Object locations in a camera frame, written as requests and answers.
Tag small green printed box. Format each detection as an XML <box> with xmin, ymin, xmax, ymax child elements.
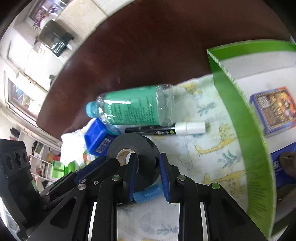
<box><xmin>83</xmin><ymin>150</ymin><xmax>97</xmax><ymax>166</ymax></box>

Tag black marker blue cap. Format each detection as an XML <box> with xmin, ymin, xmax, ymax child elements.
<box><xmin>133</xmin><ymin>183</ymin><xmax>163</xmax><ymax>203</ymax></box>

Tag blue cube container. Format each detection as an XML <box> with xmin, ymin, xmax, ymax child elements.
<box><xmin>84</xmin><ymin>118</ymin><xmax>121</xmax><ymax>157</ymax></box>

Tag black marker white cap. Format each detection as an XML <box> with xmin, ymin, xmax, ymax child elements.
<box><xmin>125</xmin><ymin>122</ymin><xmax>206</xmax><ymax>136</ymax></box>

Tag clear bottle green label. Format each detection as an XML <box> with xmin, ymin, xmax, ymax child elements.
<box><xmin>85</xmin><ymin>84</ymin><xmax>174</xmax><ymax>126</ymax></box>

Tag red playing card box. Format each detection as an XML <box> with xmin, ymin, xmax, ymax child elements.
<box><xmin>271</xmin><ymin>143</ymin><xmax>295</xmax><ymax>189</ymax></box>

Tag brown handled scissors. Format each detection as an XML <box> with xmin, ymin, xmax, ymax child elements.
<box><xmin>276</xmin><ymin>151</ymin><xmax>296</xmax><ymax>204</ymax></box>

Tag blue playing card box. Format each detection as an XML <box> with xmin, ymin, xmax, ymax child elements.
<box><xmin>249</xmin><ymin>86</ymin><xmax>295</xmax><ymax>137</ymax></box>

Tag green cardboard box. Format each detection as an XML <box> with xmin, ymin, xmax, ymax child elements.
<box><xmin>207</xmin><ymin>40</ymin><xmax>295</xmax><ymax>238</ymax></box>

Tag white shelf unit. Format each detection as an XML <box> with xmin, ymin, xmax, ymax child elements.
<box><xmin>18</xmin><ymin>130</ymin><xmax>61</xmax><ymax>193</ymax></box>

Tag framed wall picture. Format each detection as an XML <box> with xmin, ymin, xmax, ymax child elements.
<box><xmin>4</xmin><ymin>71</ymin><xmax>41</xmax><ymax>123</ymax></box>

